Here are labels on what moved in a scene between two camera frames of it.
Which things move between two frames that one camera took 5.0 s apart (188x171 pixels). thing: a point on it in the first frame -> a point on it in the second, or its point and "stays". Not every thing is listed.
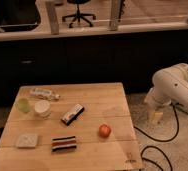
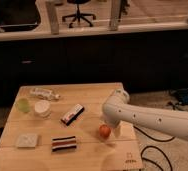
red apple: x=105 y=131 stays
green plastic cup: x=23 y=104 stays
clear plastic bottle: x=44 y=93 stays
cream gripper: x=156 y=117 -> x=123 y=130
